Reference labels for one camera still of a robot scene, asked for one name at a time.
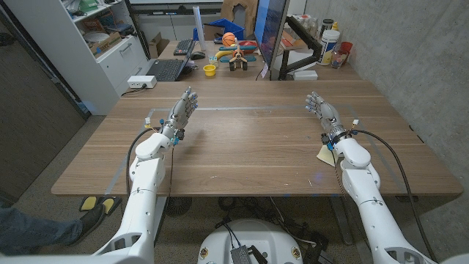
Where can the person's leg in jeans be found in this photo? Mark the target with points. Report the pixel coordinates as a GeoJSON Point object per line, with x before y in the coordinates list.
{"type": "Point", "coordinates": [36, 231]}

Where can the small yellow cup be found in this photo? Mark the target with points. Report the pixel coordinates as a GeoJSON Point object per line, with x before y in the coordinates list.
{"type": "Point", "coordinates": [209, 70]}

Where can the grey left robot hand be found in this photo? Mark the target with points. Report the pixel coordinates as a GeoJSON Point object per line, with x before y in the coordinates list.
{"type": "Point", "coordinates": [180, 111]}

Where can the dark lidded jar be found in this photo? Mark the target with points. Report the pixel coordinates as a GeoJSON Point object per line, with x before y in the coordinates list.
{"type": "Point", "coordinates": [327, 25]}

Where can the wooden toy airplane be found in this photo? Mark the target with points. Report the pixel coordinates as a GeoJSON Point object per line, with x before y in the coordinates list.
{"type": "Point", "coordinates": [238, 56]}

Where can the curved wooden panel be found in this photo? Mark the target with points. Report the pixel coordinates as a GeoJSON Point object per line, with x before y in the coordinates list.
{"type": "Point", "coordinates": [249, 11]}

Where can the black laptop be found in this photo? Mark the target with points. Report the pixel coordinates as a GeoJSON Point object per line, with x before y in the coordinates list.
{"type": "Point", "coordinates": [166, 69]}

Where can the red bowl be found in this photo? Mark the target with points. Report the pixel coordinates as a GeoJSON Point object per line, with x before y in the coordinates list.
{"type": "Point", "coordinates": [251, 45]}

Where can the round black floor fan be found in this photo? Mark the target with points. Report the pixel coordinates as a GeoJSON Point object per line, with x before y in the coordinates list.
{"type": "Point", "coordinates": [178, 206]}

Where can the yellow black foot pedal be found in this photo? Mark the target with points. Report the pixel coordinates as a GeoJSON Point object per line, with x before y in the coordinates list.
{"type": "Point", "coordinates": [88, 203]}

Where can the white wipes canister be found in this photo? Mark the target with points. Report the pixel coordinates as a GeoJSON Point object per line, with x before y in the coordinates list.
{"type": "Point", "coordinates": [328, 47]}

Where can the open cardboard box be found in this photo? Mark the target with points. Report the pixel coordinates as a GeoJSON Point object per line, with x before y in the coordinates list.
{"type": "Point", "coordinates": [157, 45]}

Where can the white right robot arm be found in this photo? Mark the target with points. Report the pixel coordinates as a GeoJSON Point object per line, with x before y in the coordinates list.
{"type": "Point", "coordinates": [361, 179]}

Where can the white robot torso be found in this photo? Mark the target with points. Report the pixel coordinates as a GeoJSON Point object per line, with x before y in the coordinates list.
{"type": "Point", "coordinates": [256, 234]}

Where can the pale yellow sponge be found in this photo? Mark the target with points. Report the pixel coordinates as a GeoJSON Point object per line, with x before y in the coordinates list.
{"type": "Point", "coordinates": [324, 155]}

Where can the black computer mouse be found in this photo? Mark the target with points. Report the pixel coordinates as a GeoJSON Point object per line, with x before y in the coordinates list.
{"type": "Point", "coordinates": [198, 55]}

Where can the blue plastic bin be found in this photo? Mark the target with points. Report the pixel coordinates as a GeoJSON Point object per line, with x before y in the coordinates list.
{"type": "Point", "coordinates": [229, 26]}

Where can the black keyboard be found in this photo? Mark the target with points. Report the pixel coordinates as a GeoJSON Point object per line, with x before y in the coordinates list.
{"type": "Point", "coordinates": [184, 47]}

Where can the orange toy basketball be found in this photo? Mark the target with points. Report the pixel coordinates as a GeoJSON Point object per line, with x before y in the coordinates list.
{"type": "Point", "coordinates": [228, 39]}

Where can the black shoe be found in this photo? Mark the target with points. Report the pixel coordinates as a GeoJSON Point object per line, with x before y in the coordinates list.
{"type": "Point", "coordinates": [89, 221]}

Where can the flat computer monitor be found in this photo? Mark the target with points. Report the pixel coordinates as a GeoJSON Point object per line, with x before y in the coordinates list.
{"type": "Point", "coordinates": [271, 25]}

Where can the red plastic cup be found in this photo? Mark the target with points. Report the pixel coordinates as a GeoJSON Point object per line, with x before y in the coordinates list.
{"type": "Point", "coordinates": [346, 47]}

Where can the flat white box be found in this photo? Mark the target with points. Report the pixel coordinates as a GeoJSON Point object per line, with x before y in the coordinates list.
{"type": "Point", "coordinates": [305, 75]}

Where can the white power strip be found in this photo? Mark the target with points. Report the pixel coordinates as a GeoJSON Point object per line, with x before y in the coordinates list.
{"type": "Point", "coordinates": [141, 81]}

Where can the small clear cube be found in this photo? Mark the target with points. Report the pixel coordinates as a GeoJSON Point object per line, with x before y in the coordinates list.
{"type": "Point", "coordinates": [213, 61]}

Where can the yellow toy banana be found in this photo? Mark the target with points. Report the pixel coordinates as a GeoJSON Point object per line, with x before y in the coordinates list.
{"type": "Point", "coordinates": [221, 54]}

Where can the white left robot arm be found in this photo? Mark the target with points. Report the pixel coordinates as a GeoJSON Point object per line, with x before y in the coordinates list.
{"type": "Point", "coordinates": [144, 183]}

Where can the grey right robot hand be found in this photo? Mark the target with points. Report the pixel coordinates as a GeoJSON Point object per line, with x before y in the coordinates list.
{"type": "Point", "coordinates": [328, 113]}

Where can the printed cardboard box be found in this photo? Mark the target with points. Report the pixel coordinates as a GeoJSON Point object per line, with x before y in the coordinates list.
{"type": "Point", "coordinates": [106, 44]}

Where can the white shelf cabinet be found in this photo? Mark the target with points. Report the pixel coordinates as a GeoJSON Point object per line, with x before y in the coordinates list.
{"type": "Point", "coordinates": [55, 40]}

